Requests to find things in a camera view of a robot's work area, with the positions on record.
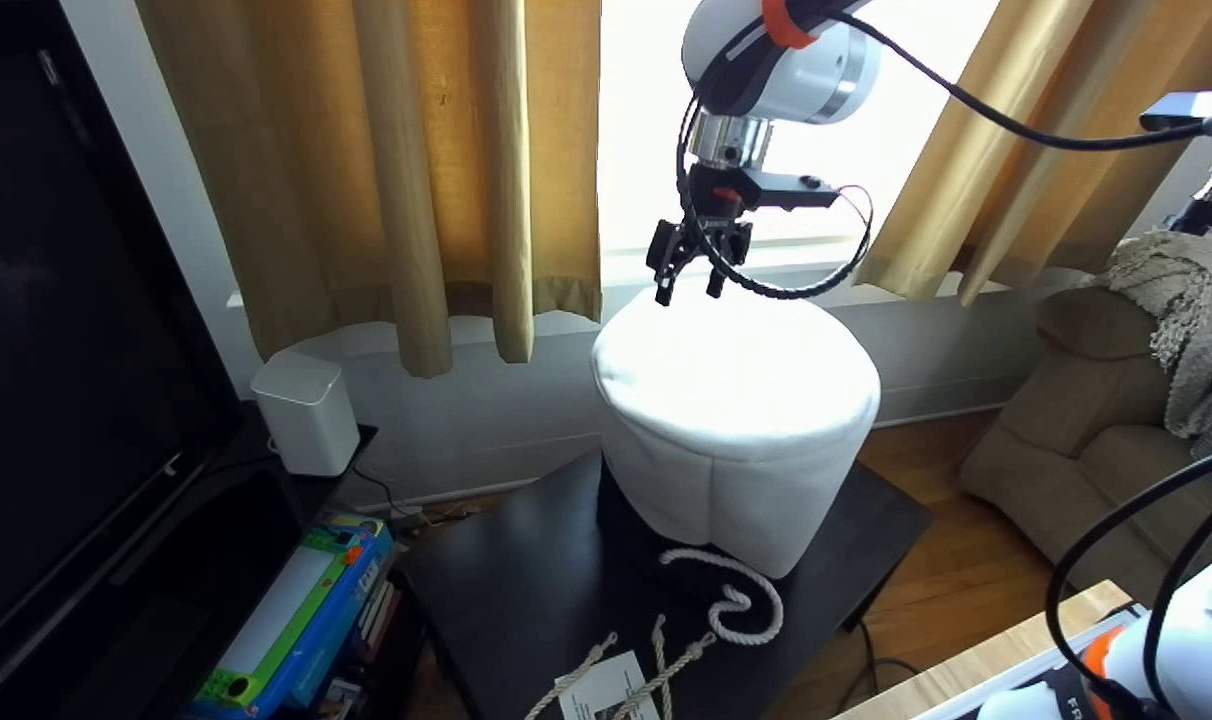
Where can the black tv stand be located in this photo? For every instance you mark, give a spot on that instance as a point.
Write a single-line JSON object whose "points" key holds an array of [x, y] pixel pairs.
{"points": [[114, 605]]}

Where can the right tan curtain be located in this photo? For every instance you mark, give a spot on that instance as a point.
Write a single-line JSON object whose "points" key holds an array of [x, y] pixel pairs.
{"points": [[997, 210]]}

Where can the black side table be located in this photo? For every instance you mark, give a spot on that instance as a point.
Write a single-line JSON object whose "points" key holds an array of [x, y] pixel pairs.
{"points": [[516, 595]]}

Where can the beige armchair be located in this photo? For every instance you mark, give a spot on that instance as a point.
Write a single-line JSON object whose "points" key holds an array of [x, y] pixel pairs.
{"points": [[1082, 437]]}

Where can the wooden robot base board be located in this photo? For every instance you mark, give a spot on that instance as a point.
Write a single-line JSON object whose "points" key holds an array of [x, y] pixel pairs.
{"points": [[990, 656]]}

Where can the green and blue game box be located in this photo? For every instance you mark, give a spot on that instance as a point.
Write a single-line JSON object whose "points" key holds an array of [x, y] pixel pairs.
{"points": [[298, 624]]}

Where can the tan curtain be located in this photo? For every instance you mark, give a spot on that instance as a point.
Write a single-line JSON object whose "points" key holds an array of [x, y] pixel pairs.
{"points": [[402, 163], [997, 210]]}

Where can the white and black laundry bag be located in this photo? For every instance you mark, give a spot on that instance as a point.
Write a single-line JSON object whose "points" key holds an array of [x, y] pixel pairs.
{"points": [[730, 431]]}

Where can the left tan curtain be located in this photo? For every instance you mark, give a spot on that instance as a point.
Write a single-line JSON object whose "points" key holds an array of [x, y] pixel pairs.
{"points": [[402, 163]]}

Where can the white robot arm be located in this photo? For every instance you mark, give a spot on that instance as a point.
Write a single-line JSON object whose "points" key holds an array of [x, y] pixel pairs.
{"points": [[750, 67]]}

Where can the white power adapter with cords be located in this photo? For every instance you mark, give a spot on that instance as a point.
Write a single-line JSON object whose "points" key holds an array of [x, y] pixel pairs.
{"points": [[616, 682]]}

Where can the white box speaker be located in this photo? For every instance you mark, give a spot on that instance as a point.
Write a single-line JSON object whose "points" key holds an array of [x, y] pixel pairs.
{"points": [[310, 413]]}

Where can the black flat screen television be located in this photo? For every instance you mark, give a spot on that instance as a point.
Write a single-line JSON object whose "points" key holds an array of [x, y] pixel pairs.
{"points": [[110, 385]]}

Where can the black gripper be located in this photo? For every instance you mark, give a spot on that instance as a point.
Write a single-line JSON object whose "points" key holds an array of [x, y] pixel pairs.
{"points": [[712, 212]]}

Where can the grey knitted throw blanket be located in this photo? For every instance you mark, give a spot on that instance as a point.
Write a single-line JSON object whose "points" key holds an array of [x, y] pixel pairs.
{"points": [[1168, 278]]}

